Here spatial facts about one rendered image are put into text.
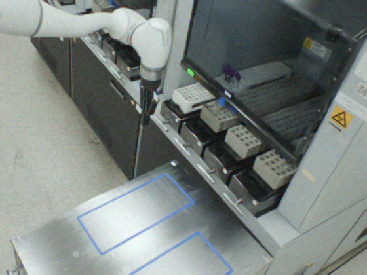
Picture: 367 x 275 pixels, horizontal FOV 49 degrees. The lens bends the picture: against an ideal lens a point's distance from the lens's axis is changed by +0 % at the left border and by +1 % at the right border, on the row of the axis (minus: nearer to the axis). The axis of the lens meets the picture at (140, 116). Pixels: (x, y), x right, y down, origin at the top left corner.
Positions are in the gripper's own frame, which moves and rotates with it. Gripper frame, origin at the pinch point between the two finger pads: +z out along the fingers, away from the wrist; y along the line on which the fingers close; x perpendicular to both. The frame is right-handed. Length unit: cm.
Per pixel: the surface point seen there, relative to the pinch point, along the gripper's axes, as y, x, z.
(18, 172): 64, 42, 81
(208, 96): -1.6, -27.7, -4.8
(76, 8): 115, -12, 7
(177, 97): 3.0, -16.0, -4.1
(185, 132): -10.0, -13.4, 3.6
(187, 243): -54, 14, 0
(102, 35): 66, -9, 0
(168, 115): 2.5, -12.5, 4.4
